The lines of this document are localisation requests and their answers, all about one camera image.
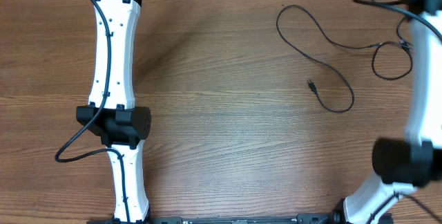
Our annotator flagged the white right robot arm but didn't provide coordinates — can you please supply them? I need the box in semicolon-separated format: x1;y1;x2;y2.
329;0;441;223

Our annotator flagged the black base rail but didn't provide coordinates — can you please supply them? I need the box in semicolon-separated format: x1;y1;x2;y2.
86;212;394;224

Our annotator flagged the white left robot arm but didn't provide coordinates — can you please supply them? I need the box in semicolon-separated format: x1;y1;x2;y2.
76;0;151;223

